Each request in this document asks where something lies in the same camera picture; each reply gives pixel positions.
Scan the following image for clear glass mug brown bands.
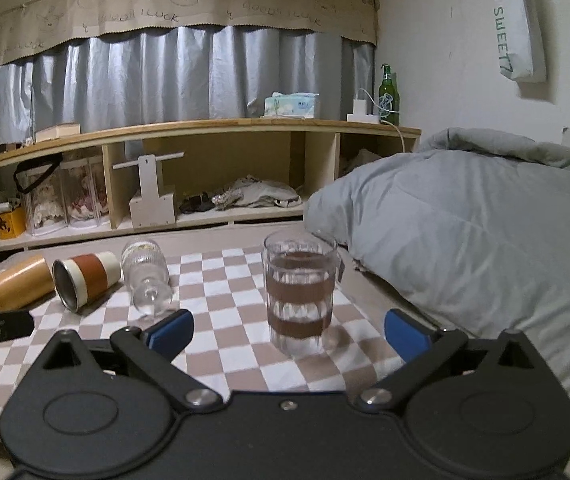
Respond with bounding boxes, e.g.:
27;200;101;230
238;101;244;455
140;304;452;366
262;226;343;359

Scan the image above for beige printed valance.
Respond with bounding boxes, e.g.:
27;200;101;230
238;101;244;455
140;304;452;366
0;0;378;66

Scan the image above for tissue pack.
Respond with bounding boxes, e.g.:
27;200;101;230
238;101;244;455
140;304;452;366
263;92;321;119

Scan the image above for grey duvet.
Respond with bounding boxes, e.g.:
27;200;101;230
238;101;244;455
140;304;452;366
305;128;570;394

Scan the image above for brown white tumbler lying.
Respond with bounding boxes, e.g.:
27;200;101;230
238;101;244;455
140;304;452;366
52;252;122;312

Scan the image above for wooden stand box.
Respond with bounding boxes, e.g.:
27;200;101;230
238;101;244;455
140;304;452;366
112;152;184;229

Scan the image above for long wooden shelf unit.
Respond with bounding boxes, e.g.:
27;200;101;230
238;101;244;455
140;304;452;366
0;118;421;252

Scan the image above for yellow box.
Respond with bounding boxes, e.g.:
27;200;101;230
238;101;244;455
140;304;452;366
0;206;26;240

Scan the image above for clear ribbed goblet lying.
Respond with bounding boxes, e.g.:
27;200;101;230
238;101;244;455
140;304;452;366
120;238;173;318

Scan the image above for doll in clear case left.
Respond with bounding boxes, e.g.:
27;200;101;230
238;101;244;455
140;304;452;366
13;153;67;236

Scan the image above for grey cloth pile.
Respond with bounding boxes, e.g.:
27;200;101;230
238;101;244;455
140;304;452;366
211;176;302;210

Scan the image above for bamboo wooden cup lying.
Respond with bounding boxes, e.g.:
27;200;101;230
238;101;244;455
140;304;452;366
0;256;54;312

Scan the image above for grey curtain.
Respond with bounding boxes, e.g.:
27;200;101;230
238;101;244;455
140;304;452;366
0;26;375;142

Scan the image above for green glass bottle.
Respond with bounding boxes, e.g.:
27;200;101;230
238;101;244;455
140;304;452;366
378;63;400;126

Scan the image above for white paper bag hanging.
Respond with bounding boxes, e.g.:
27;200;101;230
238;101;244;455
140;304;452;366
493;0;547;84

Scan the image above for white power strip charger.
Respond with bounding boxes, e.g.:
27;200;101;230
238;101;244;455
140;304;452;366
347;99;379;124

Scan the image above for doll in clear case right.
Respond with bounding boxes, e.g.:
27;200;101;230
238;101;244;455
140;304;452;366
61;155;110;230

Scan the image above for book on shelf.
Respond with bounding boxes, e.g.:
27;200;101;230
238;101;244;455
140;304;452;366
35;122;81;143

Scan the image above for doll in clear case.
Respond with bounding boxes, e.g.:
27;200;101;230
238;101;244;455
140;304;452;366
13;153;67;236
61;155;110;230

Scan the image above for checkered brown white cloth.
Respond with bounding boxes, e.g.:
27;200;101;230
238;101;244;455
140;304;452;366
0;247;401;414

